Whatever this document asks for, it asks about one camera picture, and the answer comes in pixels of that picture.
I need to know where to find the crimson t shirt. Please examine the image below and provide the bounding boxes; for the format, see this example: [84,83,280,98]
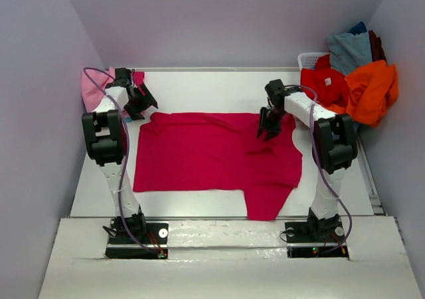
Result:
[133,112,302,221]

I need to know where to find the pink folded t shirt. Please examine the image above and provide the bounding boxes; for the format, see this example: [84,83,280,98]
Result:
[80,67,115,112]

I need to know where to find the white plastic basket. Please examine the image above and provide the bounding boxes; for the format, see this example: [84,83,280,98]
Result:
[297,52,329,70]

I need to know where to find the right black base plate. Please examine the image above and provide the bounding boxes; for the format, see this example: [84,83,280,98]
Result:
[280,221,349,259]

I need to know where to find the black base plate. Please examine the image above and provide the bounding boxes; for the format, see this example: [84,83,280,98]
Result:
[280,221,349,259]
[102,221,169,260]

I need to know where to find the red t shirt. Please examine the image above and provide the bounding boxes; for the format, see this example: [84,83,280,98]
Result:
[300,54,349,108]

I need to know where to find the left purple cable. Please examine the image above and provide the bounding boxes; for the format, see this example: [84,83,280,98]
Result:
[82,66,163,255]

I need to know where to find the dark maroon t shirt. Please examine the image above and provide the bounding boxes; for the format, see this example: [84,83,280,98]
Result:
[369,30,386,62]

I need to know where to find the royal blue t shirt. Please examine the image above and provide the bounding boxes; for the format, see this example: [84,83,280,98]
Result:
[349,21,368,35]

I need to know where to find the orange t shirt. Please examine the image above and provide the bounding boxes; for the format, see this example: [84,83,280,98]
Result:
[327,60,398,128]

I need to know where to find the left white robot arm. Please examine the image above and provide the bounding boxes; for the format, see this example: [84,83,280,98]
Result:
[82,67,158,247]

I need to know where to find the magenta folded t shirt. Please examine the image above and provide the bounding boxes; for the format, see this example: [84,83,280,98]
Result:
[132,71,145,87]

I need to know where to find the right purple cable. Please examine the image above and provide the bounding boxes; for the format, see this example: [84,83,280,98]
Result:
[284,85,353,256]

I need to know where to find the purple cable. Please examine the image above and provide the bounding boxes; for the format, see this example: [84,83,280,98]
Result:
[82,66,163,255]
[284,85,353,256]

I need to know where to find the light blue t shirt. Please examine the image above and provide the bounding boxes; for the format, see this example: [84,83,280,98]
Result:
[327,33,373,76]

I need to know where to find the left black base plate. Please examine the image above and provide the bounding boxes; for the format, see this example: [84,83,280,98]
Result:
[102,221,169,260]

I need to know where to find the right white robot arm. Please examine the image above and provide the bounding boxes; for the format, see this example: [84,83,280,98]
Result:
[258,80,357,244]

